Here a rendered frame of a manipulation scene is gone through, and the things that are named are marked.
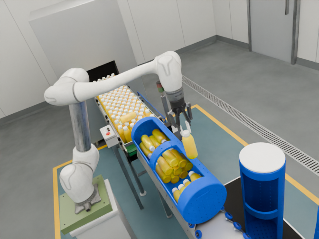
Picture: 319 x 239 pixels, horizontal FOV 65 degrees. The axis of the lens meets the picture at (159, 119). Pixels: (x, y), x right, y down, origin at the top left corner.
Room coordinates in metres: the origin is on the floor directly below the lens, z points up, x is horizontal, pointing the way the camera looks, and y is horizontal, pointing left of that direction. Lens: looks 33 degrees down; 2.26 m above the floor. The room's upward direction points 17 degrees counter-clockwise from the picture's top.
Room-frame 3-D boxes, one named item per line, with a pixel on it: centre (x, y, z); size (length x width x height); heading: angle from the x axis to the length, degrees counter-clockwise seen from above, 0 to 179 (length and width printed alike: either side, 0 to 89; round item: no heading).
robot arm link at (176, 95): (1.09, -0.11, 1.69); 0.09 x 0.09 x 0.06
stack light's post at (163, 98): (2.22, -0.10, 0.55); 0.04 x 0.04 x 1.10; 16
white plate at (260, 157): (1.14, -0.57, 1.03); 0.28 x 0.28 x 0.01
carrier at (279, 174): (1.14, -0.57, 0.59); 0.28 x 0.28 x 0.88
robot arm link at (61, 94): (1.23, 0.44, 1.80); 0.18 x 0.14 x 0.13; 77
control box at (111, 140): (1.88, 0.48, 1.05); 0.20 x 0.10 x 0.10; 16
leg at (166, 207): (1.67, 0.19, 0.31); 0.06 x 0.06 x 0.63; 16
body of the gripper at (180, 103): (1.09, -0.11, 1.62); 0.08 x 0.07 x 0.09; 106
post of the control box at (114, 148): (1.88, 0.48, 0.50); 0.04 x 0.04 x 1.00; 16
